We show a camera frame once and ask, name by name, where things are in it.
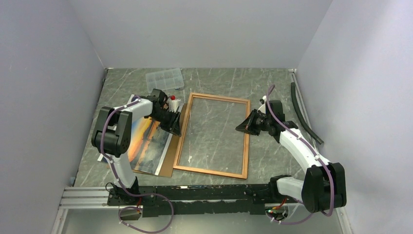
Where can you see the wooden picture frame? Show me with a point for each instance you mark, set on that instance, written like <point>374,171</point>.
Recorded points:
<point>192,96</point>

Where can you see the brown backing board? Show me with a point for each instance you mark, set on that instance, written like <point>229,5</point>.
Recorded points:
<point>171,155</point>

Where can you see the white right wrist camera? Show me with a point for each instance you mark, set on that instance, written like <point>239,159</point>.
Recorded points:
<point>262,108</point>

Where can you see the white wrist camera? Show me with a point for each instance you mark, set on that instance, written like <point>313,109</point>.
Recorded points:
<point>262,108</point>
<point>173,103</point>

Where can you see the black foam tube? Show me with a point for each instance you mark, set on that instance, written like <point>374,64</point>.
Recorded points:
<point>296,106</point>

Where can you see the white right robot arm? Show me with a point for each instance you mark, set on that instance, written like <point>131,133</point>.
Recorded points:
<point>323,188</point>

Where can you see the clear plastic organizer box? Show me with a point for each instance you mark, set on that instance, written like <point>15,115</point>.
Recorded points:
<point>165,80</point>

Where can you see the aluminium extrusion rail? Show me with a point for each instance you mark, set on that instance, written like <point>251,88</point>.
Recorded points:
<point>84,210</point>

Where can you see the sunset photo print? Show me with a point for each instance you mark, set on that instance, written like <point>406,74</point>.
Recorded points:
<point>136,136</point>

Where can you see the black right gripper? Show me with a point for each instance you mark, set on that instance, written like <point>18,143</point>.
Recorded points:
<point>247,126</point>

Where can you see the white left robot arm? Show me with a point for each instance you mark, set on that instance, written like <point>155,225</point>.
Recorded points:
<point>112,132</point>

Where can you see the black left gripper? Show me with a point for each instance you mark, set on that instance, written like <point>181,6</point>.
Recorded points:
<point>173,126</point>

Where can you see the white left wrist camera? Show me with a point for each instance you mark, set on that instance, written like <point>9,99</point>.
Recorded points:
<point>173,103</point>

